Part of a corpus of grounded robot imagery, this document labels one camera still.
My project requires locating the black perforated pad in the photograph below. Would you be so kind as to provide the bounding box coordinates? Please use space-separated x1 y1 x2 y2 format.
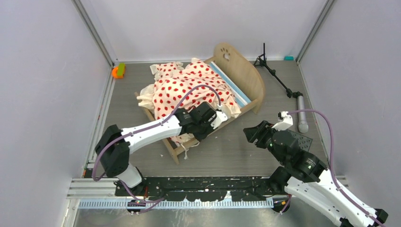
294 133 313 152

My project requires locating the wooden pet bed frame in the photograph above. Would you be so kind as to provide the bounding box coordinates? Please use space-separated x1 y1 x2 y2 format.
135 43 266 165

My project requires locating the purple cable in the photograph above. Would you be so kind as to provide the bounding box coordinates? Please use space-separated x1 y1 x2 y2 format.
288 110 386 227
93 85 223 201

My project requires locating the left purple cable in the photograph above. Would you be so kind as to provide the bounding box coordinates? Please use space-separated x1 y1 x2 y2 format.
93 85 223 201

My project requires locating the teal small block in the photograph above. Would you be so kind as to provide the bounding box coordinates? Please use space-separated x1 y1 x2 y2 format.
283 56 295 61

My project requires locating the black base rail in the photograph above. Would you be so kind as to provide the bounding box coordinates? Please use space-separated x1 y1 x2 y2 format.
66 175 352 210

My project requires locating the blue striped mattress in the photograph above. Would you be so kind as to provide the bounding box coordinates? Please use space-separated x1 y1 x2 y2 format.
209 61 251 108

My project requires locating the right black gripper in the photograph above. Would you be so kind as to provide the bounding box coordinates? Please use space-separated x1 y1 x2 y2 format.
243 119 286 165

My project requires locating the orange green toy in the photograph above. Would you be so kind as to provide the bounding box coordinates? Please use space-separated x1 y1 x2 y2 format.
112 63 126 79

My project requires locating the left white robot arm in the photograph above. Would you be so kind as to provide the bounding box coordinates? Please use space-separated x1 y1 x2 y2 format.
92 102 228 196

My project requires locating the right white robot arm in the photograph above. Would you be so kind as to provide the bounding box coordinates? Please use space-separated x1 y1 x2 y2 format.
243 111 388 227

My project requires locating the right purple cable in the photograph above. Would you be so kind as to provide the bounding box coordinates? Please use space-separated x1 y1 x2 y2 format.
288 110 386 227

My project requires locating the strawberry print ruffled blanket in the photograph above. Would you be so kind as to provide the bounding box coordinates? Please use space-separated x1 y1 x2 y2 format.
138 58 242 148

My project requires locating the black tripod stand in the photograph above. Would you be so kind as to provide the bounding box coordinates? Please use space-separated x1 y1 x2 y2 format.
253 43 310 134

